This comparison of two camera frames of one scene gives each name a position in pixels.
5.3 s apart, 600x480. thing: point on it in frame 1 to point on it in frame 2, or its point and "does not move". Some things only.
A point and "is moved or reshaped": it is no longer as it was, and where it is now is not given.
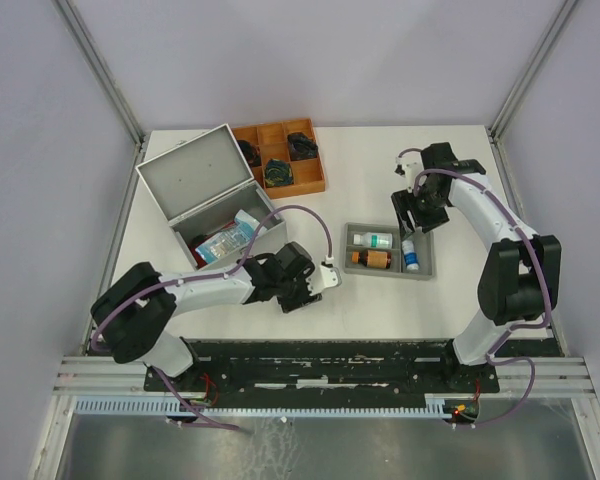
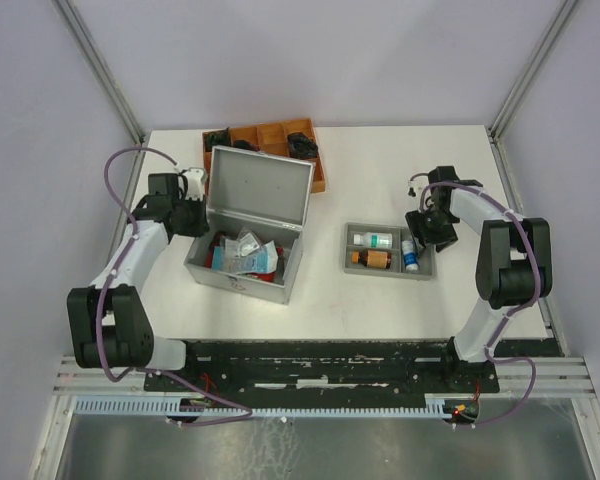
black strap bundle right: x=301 y=147 does not move
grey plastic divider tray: x=376 y=249 does not move
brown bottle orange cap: x=370 y=258 does not move
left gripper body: x=296 y=296 to x=193 y=216
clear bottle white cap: x=374 y=240 does not move
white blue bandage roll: x=410 y=255 does not move
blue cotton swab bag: x=230 y=239 is moved or reshaped
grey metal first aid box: x=208 y=192 is moved or reshaped
